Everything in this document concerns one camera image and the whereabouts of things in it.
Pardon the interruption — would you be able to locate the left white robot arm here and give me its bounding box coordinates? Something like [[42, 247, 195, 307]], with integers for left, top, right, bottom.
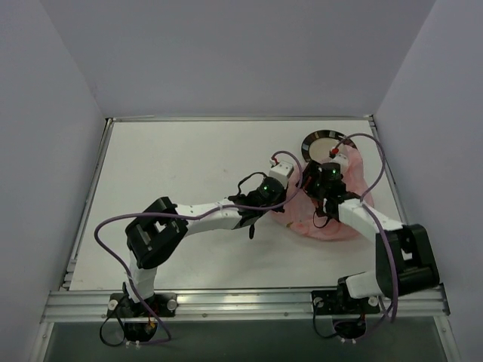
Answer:
[[123, 176, 288, 316]]

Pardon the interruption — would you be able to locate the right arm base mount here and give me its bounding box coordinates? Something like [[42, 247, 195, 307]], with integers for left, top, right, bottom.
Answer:
[[311, 290, 380, 343]]

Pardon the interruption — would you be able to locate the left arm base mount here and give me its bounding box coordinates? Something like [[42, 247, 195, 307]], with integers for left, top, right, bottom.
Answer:
[[99, 292, 178, 348]]

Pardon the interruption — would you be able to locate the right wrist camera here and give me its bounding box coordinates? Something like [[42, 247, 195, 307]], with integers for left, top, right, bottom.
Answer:
[[329, 148, 350, 174]]

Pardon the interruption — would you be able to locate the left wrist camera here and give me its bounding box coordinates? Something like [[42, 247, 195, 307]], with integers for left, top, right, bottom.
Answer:
[[268, 159, 294, 189]]

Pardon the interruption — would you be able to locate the pink plastic bag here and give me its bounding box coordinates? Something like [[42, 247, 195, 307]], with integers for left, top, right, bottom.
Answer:
[[270, 150, 374, 241]]

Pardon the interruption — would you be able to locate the black rimmed plate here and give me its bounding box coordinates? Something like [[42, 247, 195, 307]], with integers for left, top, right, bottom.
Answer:
[[300, 130, 358, 164]]

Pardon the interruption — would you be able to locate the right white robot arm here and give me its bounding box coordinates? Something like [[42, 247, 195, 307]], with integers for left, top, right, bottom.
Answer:
[[302, 161, 440, 311]]

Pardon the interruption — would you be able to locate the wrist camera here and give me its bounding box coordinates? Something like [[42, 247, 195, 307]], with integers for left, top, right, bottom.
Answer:
[[329, 148, 350, 174], [268, 159, 294, 189]]

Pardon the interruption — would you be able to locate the aluminium front rail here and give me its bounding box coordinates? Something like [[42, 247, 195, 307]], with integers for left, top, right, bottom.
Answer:
[[41, 286, 450, 324]]

